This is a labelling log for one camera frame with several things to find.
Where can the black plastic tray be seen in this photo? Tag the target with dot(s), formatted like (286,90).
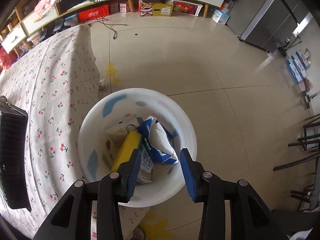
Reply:
(13,131)

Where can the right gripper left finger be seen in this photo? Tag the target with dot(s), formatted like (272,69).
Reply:
(71,216)

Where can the green yellow sponge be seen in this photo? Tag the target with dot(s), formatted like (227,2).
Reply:
(130,143)

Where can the pure milk carton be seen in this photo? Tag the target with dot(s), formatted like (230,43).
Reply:
(146,166)

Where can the white plastic trash bin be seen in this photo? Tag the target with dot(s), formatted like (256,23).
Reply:
(167,179)

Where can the grey refrigerator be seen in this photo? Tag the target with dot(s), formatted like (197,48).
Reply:
(266,23)

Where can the small blue white box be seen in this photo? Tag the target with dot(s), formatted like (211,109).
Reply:
(219,17)

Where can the white food pouch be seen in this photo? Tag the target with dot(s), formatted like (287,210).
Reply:
(117,133)

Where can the cherry print tablecloth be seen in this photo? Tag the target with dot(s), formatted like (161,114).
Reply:
(57,84)

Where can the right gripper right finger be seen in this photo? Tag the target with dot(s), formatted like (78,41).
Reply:
(250,216)

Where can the stack of blue boxes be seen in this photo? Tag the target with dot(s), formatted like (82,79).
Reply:
(297,64)

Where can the torn blue white carton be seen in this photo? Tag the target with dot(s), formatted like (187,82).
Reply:
(157,141)

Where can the red white storage box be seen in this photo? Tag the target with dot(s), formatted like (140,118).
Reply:
(185,7)

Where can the red gift box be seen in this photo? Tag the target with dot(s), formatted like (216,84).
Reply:
(94,13)

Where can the yellow lion cardboard box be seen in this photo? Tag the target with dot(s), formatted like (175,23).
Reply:
(155,9)

